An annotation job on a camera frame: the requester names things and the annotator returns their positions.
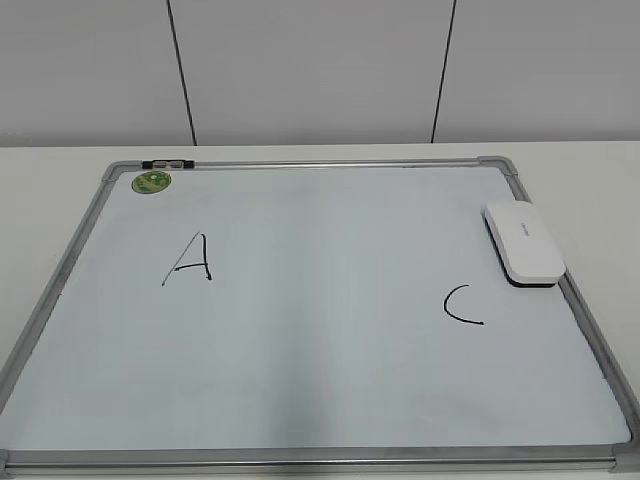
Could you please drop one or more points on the white board with aluminium frame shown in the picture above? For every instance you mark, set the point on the white board with aluminium frame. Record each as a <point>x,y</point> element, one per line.
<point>307,316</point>

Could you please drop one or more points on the green round magnet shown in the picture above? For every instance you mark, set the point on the green round magnet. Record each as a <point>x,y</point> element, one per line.
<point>151,182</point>

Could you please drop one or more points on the black metal hanging clip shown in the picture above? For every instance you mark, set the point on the black metal hanging clip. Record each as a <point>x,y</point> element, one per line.
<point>172,164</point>

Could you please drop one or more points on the white whiteboard eraser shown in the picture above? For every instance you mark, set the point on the white whiteboard eraser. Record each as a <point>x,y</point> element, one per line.
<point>527,251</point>

